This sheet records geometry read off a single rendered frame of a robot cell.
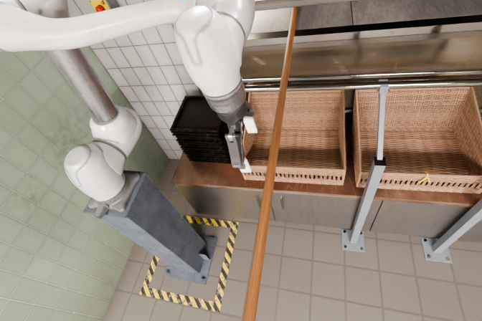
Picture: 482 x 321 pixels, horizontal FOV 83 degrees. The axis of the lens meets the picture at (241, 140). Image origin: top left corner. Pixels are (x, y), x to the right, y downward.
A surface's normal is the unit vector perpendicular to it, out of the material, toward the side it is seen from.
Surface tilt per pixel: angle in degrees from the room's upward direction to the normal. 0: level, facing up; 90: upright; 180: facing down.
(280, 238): 0
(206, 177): 0
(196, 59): 86
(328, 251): 0
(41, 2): 109
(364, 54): 70
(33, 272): 90
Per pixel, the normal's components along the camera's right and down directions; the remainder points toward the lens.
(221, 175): -0.20, -0.61
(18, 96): 0.96, 0.03
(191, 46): -0.32, 0.66
